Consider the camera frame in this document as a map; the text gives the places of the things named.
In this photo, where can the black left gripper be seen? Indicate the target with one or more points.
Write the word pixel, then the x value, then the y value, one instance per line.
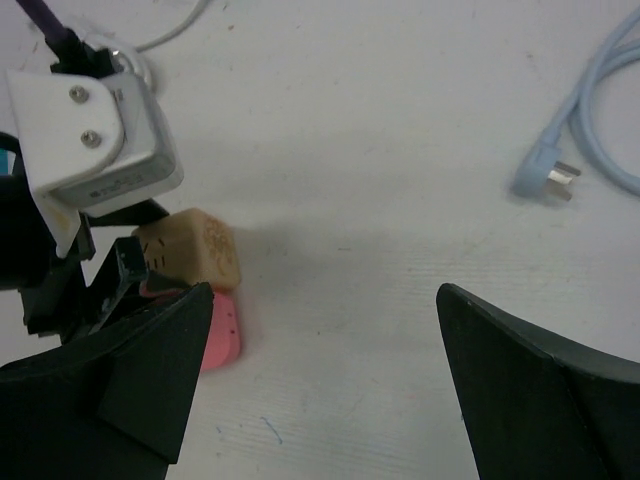
pixel 55 297

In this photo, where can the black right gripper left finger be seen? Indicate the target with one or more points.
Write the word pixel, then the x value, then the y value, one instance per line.
pixel 112 405

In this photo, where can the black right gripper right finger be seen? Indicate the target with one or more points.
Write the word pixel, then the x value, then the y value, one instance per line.
pixel 537 405

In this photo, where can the beige cube socket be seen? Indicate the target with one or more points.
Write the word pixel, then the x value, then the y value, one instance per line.
pixel 193 247

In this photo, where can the pink square plug adapter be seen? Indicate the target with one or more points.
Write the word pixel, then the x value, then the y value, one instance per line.
pixel 223 344

